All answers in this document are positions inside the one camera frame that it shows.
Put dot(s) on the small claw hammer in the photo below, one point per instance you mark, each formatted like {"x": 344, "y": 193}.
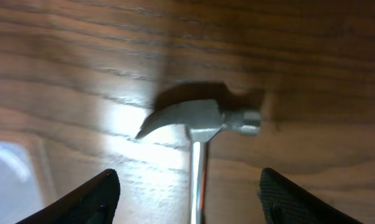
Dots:
{"x": 202, "y": 119}

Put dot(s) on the clear plastic container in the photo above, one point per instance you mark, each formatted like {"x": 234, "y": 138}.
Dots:
{"x": 26, "y": 183}

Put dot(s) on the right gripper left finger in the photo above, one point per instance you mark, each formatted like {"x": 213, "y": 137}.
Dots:
{"x": 93, "y": 202}

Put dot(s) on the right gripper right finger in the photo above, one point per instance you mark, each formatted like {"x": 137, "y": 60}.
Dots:
{"x": 284, "y": 202}

